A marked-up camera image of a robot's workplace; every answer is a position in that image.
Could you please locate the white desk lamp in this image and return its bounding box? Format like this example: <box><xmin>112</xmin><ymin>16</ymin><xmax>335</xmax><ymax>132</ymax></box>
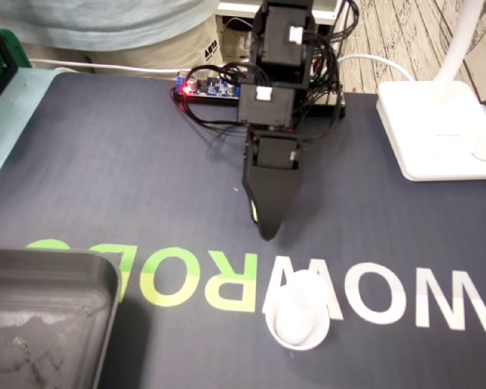
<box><xmin>375</xmin><ymin>0</ymin><xmax>486</xmax><ymax>182</ymax></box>

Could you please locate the white round saucer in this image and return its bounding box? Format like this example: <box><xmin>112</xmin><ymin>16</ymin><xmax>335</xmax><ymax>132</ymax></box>
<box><xmin>265</xmin><ymin>299</ymin><xmax>332</xmax><ymax>351</ymax></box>

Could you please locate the blue converter circuit board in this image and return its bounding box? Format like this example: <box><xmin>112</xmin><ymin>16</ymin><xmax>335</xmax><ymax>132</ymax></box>
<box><xmin>175</xmin><ymin>71</ymin><xmax>242</xmax><ymax>100</ymax></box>

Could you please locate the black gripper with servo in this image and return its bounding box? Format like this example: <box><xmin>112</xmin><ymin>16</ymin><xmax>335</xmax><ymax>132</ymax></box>
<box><xmin>241</xmin><ymin>130</ymin><xmax>308</xmax><ymax>242</ymax></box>

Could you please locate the white power cable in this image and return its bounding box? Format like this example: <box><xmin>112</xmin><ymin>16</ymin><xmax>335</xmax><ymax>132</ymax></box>
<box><xmin>28</xmin><ymin>53</ymin><xmax>415</xmax><ymax>82</ymax></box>

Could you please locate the white plastic cup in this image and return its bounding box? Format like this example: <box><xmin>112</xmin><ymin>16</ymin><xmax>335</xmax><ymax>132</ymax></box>
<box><xmin>275</xmin><ymin>270</ymin><xmax>330</xmax><ymax>344</ymax></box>

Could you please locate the white shelf unit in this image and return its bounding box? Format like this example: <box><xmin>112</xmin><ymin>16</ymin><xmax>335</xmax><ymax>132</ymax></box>
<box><xmin>217</xmin><ymin>0</ymin><xmax>347</xmax><ymax>25</ymax></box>

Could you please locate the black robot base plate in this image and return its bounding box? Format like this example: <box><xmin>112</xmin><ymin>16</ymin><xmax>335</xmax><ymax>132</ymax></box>
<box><xmin>172</xmin><ymin>87</ymin><xmax>347</xmax><ymax>119</ymax></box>

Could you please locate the brown motor driver board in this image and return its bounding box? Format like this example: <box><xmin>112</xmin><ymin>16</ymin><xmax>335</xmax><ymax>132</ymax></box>
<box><xmin>309</xmin><ymin>79</ymin><xmax>347</xmax><ymax>107</ymax></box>

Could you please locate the dark grey WOWROBO mat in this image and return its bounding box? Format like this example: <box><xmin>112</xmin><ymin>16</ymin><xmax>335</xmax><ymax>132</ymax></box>
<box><xmin>0</xmin><ymin>71</ymin><xmax>486</xmax><ymax>389</ymax></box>

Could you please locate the thin black power cable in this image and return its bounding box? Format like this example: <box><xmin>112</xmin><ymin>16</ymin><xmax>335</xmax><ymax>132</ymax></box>
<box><xmin>177</xmin><ymin>95</ymin><xmax>254</xmax><ymax>138</ymax></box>

